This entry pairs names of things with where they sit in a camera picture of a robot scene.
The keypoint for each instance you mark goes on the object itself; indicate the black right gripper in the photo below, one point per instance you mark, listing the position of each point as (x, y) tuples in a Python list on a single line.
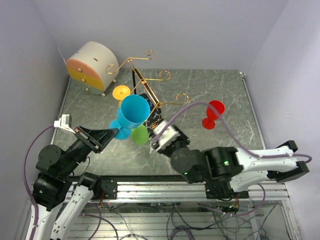
[(165, 149)]

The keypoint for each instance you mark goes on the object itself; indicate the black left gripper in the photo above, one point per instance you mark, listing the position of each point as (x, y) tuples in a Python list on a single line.
[(100, 137)]

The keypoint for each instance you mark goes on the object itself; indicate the red plastic wine glass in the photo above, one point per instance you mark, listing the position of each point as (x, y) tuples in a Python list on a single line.
[(209, 122)]

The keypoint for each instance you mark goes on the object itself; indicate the blue plastic wine glass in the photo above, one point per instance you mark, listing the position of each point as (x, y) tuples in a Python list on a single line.
[(133, 112)]

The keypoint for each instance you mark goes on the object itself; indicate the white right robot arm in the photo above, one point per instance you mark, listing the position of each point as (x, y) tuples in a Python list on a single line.
[(229, 171)]

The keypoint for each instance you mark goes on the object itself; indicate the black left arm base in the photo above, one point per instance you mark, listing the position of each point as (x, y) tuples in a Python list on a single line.
[(103, 188)]

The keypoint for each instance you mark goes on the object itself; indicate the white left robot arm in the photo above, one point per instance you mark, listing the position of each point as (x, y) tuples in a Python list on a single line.
[(50, 219)]

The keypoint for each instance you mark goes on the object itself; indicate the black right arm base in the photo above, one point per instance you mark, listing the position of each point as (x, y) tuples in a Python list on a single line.
[(223, 191)]

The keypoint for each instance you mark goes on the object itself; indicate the green plastic wine glass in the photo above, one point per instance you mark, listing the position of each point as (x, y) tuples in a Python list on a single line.
[(140, 135)]

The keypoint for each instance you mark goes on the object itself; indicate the orange plastic wine glass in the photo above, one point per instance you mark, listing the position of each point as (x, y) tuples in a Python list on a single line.
[(120, 92)]

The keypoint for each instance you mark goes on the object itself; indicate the round pastel drawer box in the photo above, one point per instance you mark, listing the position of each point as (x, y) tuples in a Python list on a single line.
[(90, 65)]

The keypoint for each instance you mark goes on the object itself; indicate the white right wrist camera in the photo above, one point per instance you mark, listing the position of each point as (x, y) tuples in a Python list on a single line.
[(169, 135)]

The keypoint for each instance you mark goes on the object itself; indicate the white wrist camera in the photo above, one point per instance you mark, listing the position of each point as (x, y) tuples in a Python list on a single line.
[(169, 135), (64, 123)]

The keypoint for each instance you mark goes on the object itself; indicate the gold wire glass rack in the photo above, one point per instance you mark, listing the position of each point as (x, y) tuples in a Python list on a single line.
[(138, 79)]

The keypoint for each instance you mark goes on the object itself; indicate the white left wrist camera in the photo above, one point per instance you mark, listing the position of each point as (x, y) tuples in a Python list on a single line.
[(64, 123)]

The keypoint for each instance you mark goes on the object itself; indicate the aluminium frame rail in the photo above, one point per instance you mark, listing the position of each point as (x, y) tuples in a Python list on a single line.
[(178, 192)]

